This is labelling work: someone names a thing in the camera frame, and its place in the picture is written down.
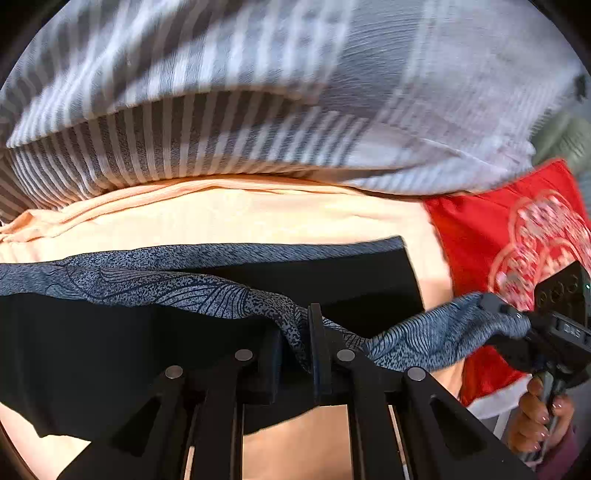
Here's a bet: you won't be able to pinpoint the person's right hand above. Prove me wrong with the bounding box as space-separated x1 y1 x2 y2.
507 375 576 456

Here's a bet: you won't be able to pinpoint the peach bed sheet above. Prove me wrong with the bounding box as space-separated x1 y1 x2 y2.
0 175 467 480

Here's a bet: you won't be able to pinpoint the black pants with patterned waistband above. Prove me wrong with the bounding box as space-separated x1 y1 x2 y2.
0 235 533 440

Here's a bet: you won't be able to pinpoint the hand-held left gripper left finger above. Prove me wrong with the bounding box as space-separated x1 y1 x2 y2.
58 329 284 480

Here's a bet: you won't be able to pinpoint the red printed cloth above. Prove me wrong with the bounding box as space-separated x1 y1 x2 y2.
422 158 591 408

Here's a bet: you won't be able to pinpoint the grey striped blanket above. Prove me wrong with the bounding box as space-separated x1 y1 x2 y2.
0 0 590 223

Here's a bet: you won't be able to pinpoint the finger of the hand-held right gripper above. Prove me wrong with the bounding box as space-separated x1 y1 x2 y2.
490 333 544 377
479 292 532 325

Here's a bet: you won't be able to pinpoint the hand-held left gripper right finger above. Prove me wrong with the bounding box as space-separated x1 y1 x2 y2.
307 303 539 480

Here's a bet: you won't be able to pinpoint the pale green cloth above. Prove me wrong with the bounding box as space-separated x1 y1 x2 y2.
531 110 591 177

